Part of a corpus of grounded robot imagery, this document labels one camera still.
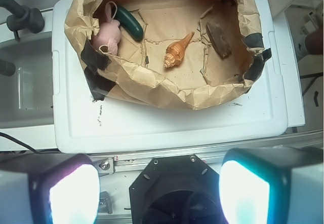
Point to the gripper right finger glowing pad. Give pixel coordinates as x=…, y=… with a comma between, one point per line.
x=272, y=185

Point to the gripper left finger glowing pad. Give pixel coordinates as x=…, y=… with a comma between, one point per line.
x=49, y=188

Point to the orange conch shell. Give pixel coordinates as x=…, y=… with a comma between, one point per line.
x=175, y=52

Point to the white plastic cutting board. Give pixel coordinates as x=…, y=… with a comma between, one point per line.
x=83, y=125

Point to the white sink basin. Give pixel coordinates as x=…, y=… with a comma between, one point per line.
x=27, y=95

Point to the brown wood piece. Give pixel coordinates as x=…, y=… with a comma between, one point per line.
x=218, y=39

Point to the pink plush toy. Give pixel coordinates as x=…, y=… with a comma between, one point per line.
x=109, y=34

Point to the crumpled brown paper bag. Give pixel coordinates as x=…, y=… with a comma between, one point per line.
x=137, y=74

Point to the grey sink faucet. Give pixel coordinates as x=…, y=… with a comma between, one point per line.
x=22, y=17

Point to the dark green cucumber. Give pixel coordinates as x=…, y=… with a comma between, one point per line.
x=129, y=23

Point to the black octagonal mount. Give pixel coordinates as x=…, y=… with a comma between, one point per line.
x=176, y=191

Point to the aluminium frame rail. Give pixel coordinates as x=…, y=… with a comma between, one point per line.
x=110, y=163

